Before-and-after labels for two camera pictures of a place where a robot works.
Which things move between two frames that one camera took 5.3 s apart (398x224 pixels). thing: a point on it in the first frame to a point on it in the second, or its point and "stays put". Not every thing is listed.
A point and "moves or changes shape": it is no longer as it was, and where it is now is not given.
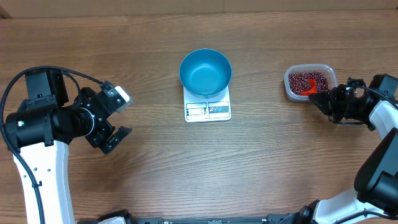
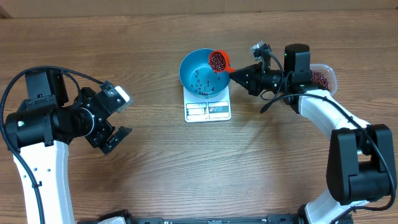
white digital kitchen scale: x=206 y=110 stays put
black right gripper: x=326 y=101 to x=250 y=82
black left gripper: x=111 y=145 stays put
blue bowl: x=205 y=73 stays put
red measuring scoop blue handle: x=313 y=84 moves or changes shape
